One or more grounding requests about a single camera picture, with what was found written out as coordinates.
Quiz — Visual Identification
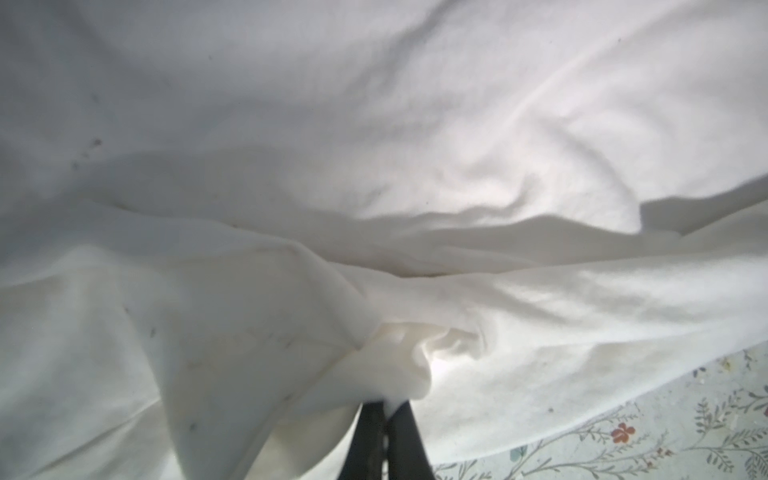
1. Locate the white t shirt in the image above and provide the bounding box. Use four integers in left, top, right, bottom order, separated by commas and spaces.
1, 1, 767, 479

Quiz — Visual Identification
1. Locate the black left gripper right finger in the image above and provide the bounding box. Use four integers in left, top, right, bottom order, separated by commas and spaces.
386, 402, 435, 480

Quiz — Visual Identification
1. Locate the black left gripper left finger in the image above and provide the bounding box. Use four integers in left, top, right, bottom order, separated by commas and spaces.
337, 402, 386, 480

